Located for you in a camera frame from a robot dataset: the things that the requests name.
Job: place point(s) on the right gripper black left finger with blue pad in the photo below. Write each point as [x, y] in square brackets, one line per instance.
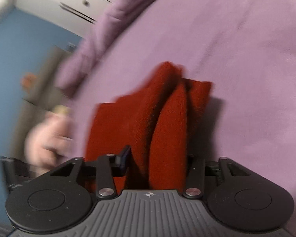
[105, 168]

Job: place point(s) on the purple bed sheet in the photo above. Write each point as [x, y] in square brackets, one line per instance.
[246, 48]

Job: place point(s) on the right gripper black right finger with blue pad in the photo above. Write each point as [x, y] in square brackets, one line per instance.
[202, 177]

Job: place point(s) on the purple duvet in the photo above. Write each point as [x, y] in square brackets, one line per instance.
[114, 20]

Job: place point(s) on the white wardrobe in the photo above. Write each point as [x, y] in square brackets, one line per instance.
[64, 2]

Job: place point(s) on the grey sofa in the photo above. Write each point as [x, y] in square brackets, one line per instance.
[42, 97]

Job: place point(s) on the pink plush toy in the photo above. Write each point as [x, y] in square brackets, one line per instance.
[48, 143]

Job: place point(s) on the red knit cardigan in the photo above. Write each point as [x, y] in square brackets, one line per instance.
[158, 122]

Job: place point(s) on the orange plush toy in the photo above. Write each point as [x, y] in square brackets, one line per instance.
[27, 81]

